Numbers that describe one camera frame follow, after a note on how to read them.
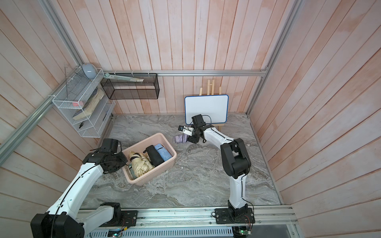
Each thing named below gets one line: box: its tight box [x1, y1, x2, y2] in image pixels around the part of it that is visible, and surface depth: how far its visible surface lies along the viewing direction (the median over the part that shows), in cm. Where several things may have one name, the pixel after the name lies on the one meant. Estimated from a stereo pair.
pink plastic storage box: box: [121, 132, 178, 186], surface depth 87 cm
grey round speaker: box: [81, 62, 98, 80], surface depth 84 cm
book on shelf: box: [72, 88, 105, 120], surface depth 83 cm
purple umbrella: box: [174, 133, 190, 143], surface depth 105 cm
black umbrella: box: [142, 144, 165, 168], surface depth 90 cm
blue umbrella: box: [154, 143, 173, 162], surface depth 92 cm
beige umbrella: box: [128, 150, 155, 178], surface depth 82 cm
